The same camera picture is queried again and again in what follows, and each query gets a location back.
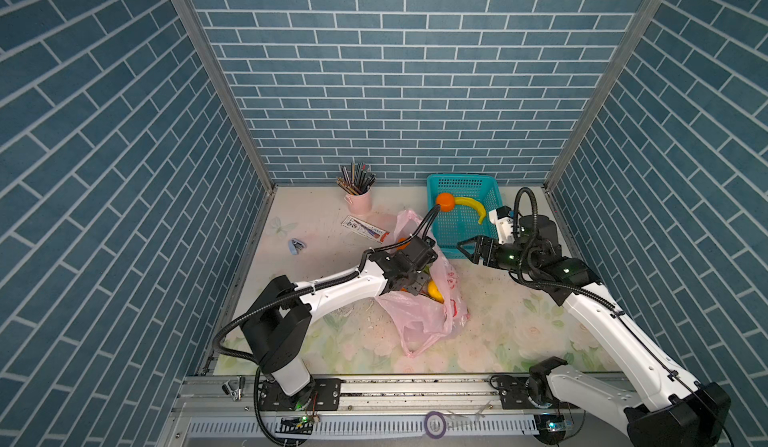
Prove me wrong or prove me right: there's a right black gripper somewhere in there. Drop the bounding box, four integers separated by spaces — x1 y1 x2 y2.
457 232 539 276

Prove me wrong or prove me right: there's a yellow lemon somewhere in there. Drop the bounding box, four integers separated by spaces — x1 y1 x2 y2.
427 280 445 304

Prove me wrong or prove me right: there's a pink plastic bag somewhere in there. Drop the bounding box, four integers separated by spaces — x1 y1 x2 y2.
375 246 470 358

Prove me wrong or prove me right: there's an orange fruit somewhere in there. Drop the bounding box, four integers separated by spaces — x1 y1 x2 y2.
435 192 456 212
395 237 410 250

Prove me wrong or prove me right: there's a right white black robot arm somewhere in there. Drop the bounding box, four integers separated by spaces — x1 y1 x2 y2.
457 207 731 446

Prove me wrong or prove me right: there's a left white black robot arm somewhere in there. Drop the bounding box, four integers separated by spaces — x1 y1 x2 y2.
239 235 438 397

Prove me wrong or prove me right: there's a yellow banana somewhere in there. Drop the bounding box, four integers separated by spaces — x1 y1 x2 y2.
454 197 487 224

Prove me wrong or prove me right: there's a white pencil box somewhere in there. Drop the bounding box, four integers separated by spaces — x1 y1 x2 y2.
341 215 390 243

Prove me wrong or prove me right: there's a pink pencil cup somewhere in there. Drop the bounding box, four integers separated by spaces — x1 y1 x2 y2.
344 189 373 216

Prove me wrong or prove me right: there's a small blue clip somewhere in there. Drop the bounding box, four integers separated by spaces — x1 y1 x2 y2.
288 238 306 255

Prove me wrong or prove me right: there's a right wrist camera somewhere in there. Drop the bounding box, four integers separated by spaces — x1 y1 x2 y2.
488 206 515 244

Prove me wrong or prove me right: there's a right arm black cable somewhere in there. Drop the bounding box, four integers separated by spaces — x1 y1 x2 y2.
509 186 721 412

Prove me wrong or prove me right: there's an aluminium mounting rail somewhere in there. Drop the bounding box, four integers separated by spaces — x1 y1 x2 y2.
158 373 630 446

